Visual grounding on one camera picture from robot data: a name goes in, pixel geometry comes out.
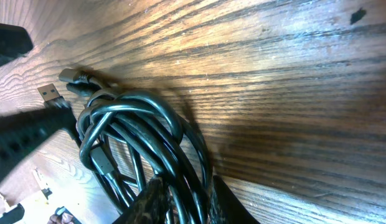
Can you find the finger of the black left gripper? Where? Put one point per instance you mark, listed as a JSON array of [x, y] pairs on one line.
[[14, 43], [22, 133]]

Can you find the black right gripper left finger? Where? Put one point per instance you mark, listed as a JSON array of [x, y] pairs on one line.
[[150, 207]]

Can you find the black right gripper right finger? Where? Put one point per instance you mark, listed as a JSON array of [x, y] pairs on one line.
[[225, 207]]

